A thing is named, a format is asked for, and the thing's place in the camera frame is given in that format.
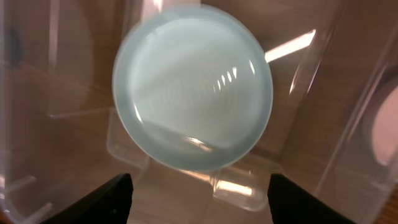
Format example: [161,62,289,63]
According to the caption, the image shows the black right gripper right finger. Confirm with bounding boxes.
[267,174,354,224]

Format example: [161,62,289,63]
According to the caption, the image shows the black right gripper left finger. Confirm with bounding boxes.
[43,173,134,224]

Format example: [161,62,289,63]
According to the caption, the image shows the clear plastic storage bin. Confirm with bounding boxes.
[1,1,397,223]

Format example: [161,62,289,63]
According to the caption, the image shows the pink plastic bowl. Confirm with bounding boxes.
[363,79,397,166]

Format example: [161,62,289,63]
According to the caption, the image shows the light blue plastic plate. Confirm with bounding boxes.
[112,5,274,170]

